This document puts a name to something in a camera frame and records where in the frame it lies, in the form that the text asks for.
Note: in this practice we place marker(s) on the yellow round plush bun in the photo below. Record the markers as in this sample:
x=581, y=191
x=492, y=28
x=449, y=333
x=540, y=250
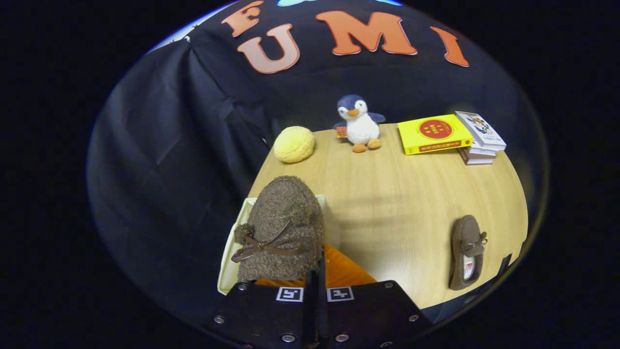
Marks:
x=293, y=144

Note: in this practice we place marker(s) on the brown fuzzy shoe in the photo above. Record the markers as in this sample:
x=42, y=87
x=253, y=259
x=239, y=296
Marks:
x=281, y=223
x=466, y=237

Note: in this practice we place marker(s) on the cream storage box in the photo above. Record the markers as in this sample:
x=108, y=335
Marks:
x=228, y=269

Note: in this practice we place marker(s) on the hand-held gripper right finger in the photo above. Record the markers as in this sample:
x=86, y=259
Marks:
x=368, y=315

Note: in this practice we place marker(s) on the white plain book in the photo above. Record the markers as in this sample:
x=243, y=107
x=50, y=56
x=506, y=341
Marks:
x=484, y=151

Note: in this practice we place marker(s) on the brown cover book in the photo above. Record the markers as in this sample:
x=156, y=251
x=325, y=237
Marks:
x=477, y=160

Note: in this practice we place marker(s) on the penguin plush toy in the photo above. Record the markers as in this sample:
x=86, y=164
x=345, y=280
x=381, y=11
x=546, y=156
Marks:
x=362, y=127

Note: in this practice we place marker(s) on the yellow book red circle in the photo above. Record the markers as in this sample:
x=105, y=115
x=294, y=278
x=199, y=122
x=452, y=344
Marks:
x=433, y=133

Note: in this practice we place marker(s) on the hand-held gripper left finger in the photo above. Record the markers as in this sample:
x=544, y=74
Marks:
x=261, y=315

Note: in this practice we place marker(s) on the white illustrated book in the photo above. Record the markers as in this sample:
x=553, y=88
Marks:
x=479, y=128

